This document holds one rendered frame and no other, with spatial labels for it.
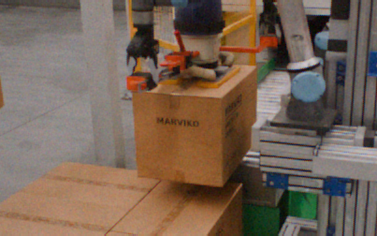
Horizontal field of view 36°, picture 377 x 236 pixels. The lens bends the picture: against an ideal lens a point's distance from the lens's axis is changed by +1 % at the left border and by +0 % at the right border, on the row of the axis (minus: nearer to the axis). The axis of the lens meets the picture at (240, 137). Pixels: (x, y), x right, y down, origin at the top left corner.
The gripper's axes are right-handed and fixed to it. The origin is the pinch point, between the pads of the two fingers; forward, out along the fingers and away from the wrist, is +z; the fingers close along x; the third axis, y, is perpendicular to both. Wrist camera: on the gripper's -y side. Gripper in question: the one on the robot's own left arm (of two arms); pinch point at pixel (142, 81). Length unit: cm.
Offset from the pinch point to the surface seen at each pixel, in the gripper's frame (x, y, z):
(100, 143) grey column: 102, 144, 87
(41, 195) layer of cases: 66, 26, 67
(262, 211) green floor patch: -14, 140, 118
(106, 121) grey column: 96, 144, 70
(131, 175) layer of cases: 36, 58, 66
